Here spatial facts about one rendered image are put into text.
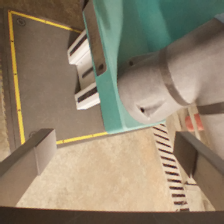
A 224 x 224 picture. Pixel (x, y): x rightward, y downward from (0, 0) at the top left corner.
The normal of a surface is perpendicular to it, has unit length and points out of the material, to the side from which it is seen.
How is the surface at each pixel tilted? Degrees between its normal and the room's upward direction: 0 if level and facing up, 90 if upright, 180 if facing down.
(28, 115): 0
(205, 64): 92
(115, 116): 90
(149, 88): 73
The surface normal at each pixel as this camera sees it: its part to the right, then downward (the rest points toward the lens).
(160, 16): -0.74, 0.06
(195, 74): -0.63, 0.38
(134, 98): -0.41, 0.29
